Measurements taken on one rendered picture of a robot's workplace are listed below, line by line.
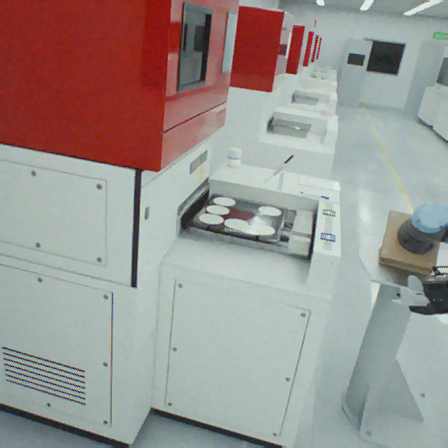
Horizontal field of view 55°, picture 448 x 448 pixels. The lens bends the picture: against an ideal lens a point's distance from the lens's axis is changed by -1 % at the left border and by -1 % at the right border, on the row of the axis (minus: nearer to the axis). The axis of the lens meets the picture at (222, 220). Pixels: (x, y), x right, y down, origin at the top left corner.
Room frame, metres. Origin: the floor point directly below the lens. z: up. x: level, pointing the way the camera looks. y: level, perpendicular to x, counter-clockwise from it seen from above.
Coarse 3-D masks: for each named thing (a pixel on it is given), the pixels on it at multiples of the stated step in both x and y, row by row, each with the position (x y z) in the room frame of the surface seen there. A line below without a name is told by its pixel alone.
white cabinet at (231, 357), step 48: (192, 288) 1.35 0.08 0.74; (240, 288) 1.32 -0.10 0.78; (192, 336) 1.35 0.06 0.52; (240, 336) 1.31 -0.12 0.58; (288, 336) 1.28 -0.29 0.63; (192, 384) 1.35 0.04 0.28; (240, 384) 1.31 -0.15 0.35; (288, 384) 1.27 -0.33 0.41; (240, 432) 1.30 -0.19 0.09; (288, 432) 1.27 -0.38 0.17
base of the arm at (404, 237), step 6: (402, 228) 1.61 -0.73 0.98; (402, 234) 1.60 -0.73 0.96; (408, 234) 1.56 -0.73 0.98; (402, 240) 1.60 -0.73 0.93; (408, 240) 1.57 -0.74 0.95; (414, 240) 1.54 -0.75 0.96; (432, 240) 1.53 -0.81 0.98; (408, 246) 1.57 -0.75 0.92; (414, 246) 1.56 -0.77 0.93; (420, 246) 1.55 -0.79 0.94; (426, 246) 1.55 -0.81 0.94; (432, 246) 1.57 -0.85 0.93; (414, 252) 1.57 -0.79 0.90; (420, 252) 1.57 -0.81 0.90
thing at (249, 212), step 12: (216, 204) 1.81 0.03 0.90; (240, 204) 1.85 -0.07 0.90; (252, 204) 1.87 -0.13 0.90; (264, 204) 1.89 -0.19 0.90; (228, 216) 1.69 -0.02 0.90; (240, 216) 1.71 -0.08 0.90; (252, 216) 1.73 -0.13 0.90; (264, 216) 1.75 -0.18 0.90; (276, 216) 1.76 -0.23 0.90; (228, 228) 1.57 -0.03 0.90; (276, 228) 1.63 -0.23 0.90
